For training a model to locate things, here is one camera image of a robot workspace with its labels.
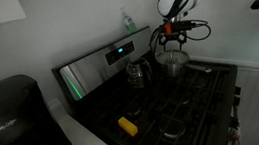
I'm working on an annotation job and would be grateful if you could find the black wrist camera orange mount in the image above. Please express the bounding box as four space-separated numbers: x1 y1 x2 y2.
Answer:
162 18 197 35

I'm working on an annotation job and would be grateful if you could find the black coffee maker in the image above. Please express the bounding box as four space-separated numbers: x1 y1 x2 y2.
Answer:
0 68 78 145

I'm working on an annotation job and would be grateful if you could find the large round stove burner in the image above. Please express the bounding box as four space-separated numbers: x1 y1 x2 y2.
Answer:
157 115 189 142

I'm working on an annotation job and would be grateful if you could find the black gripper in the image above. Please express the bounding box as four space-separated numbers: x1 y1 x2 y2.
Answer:
157 29 190 54

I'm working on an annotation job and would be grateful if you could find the black stove control display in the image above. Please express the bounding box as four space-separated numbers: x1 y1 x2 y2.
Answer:
103 40 137 66

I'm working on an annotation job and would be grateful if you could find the small round stove burner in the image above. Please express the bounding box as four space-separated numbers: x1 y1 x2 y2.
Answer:
124 101 143 118

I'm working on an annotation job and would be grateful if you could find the glass coffee carafe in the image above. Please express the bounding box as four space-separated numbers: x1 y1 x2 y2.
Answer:
124 55 157 91

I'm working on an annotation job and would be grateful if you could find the yellow rectangular block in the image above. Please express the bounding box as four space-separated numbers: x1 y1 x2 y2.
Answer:
117 114 140 139

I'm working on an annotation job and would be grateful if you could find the silver saucepan with handle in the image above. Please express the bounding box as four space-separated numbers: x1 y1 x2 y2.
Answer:
154 45 213 81

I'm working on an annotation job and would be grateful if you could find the black stainless gas stove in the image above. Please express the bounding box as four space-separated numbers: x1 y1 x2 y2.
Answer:
47 15 250 145

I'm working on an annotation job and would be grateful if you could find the clear soap dispenser bottle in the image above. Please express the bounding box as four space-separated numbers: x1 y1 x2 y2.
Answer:
119 4 139 36

